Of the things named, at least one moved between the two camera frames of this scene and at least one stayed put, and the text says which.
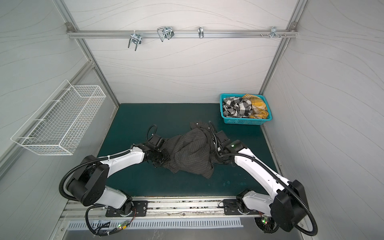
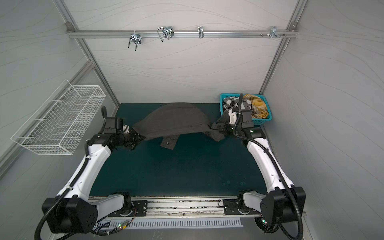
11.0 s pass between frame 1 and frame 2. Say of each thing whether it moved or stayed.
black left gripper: moved
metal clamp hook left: stayed
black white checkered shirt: stayed
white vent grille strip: stayed
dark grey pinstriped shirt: moved
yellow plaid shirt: stayed
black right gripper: moved
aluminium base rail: stayed
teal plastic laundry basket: stayed
